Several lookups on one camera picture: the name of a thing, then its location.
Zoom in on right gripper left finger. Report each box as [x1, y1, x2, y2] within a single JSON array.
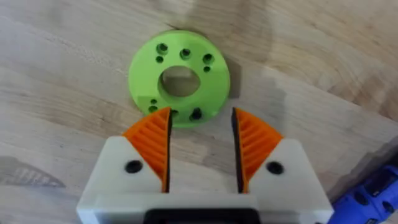
[[76, 106, 173, 224]]

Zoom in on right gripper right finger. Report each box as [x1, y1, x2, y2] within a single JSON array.
[[231, 107, 335, 224]]

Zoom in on blue electric screwdriver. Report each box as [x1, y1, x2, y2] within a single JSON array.
[[326, 164, 398, 224]]

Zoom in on green disc with holes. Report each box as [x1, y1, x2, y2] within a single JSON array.
[[127, 29, 231, 129]]

